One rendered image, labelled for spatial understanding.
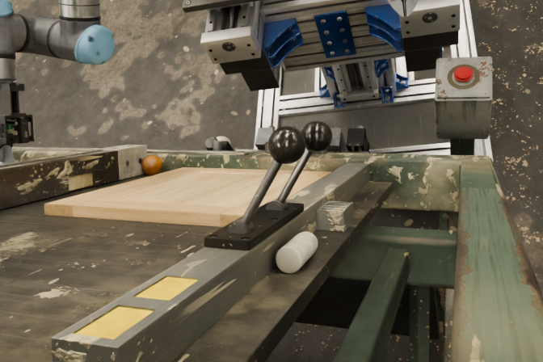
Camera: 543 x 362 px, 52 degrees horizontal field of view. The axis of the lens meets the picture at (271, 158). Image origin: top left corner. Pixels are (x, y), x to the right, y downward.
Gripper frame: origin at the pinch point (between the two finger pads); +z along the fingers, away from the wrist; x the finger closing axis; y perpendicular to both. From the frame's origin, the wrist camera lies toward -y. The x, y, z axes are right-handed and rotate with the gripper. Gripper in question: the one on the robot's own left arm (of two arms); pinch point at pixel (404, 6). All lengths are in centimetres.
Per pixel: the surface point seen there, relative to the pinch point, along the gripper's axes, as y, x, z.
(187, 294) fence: 56, -16, 2
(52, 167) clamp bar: 5, -68, 20
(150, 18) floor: -192, -140, 51
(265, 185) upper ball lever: 38.8, -13.8, 3.7
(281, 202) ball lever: 29.8, -15.7, 12.7
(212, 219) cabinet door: 23.0, -29.1, 20.2
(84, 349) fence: 64, -19, -2
